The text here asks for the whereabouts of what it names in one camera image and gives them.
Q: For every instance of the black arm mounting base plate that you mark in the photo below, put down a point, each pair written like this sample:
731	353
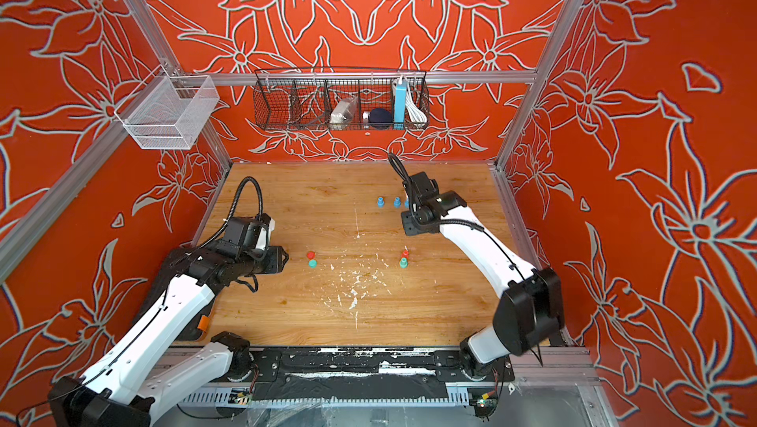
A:
363	374

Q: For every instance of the black wire wall basket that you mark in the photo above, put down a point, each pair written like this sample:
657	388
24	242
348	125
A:
293	100

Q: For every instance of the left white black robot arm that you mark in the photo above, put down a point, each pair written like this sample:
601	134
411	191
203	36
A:
119	389

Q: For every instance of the white wire mesh basket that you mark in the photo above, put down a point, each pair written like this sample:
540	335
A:
170	113

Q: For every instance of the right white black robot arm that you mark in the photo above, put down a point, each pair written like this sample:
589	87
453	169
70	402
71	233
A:
530	308

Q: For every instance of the dark blue round object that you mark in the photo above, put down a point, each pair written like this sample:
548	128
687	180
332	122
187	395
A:
380	118

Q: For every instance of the light blue box in basket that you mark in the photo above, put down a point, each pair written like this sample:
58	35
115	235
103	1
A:
399	104

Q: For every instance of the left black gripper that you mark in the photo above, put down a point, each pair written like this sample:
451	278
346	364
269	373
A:
278	261

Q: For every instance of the cluster of coloured stamp caps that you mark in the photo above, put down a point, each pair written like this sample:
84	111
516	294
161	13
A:
312	261

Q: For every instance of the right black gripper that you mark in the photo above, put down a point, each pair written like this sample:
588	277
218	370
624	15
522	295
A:
407	224

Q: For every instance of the silver pouch in basket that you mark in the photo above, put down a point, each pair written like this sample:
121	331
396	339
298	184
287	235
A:
343	113

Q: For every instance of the cluster of coloured stamps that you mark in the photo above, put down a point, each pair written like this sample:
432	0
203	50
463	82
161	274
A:
404	260

